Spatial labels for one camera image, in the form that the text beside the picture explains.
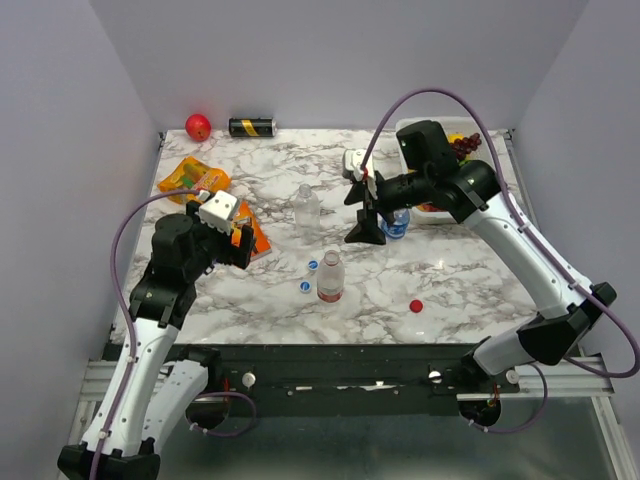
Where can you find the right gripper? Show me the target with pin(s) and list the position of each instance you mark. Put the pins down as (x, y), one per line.
(367, 231)

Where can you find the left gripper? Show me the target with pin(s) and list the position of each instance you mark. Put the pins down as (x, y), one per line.
(240, 256)

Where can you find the red label plastic bottle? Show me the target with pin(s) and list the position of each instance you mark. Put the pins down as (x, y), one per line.
(330, 277)

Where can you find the red bottle cap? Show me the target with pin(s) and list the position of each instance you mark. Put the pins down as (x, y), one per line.
(416, 306)

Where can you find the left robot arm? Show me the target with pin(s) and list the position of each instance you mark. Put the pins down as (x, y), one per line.
(150, 320)

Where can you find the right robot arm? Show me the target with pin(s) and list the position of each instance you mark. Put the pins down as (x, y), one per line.
(566, 309)

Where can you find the blue label plastic bottle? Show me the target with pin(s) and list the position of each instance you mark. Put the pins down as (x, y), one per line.
(396, 230)

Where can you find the clear empty plastic bottle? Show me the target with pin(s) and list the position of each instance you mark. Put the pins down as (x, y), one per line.
(306, 209)

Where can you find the orange razor box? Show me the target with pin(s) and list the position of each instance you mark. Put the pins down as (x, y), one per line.
(245, 217)

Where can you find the orange snack bag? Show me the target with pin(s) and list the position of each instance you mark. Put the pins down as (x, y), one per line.
(192, 174)

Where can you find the yellow lemon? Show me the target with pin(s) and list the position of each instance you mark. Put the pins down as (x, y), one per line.
(454, 136)

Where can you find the red apple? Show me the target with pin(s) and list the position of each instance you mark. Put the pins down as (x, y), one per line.
(198, 127)

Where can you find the purple grape bunch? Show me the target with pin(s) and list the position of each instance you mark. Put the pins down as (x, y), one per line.
(467, 145)

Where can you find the black gold can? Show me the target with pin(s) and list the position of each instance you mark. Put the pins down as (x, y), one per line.
(252, 127)

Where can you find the white fruit basket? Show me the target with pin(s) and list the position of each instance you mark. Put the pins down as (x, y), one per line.
(466, 126)

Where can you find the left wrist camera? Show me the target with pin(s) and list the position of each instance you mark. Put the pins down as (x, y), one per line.
(218, 212)

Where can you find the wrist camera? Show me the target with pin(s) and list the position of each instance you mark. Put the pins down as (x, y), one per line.
(218, 212)
(352, 168)

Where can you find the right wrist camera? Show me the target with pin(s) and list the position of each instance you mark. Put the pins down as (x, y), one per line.
(352, 168)

